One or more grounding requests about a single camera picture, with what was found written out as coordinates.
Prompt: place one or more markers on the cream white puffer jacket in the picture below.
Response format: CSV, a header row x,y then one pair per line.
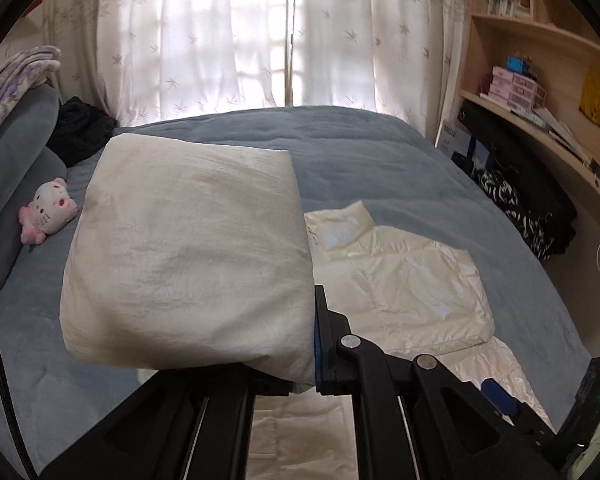
x,y
180,260

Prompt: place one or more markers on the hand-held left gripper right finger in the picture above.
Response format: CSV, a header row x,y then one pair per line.
x,y
316,360

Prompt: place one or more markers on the white cardboard box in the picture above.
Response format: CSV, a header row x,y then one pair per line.
x,y
455,137

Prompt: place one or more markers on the stack of books and papers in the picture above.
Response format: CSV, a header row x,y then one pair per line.
x,y
560,132

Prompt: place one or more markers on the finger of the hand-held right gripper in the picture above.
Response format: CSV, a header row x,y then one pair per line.
x,y
500,397

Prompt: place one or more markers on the folded purple floral blanket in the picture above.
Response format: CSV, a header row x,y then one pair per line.
x,y
15,75

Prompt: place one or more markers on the black clothing heap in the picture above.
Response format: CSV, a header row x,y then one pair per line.
x,y
82,130

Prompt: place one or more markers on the pink storage boxes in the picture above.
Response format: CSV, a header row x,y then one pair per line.
x,y
512,87

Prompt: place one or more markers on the light wooden bookshelf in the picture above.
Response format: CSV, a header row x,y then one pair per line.
x,y
510,30

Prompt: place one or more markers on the yellow cloth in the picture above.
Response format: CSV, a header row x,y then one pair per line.
x,y
597,97

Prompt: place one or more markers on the black white patterned cloth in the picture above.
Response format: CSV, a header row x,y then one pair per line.
x,y
515,210

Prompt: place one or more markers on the black bag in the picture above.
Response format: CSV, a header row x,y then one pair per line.
x,y
530,180

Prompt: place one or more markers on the white leaf-print curtain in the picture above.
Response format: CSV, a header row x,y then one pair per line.
x,y
190,35
380,35

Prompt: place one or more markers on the row of books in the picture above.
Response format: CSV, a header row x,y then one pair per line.
x,y
507,2

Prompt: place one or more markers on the pink white plush toy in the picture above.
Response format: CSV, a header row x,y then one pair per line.
x,y
50,207

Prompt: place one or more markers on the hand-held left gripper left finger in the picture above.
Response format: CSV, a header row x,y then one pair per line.
x,y
230,425

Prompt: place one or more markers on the grey pillow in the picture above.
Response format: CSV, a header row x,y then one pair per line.
x,y
15,130
10,220

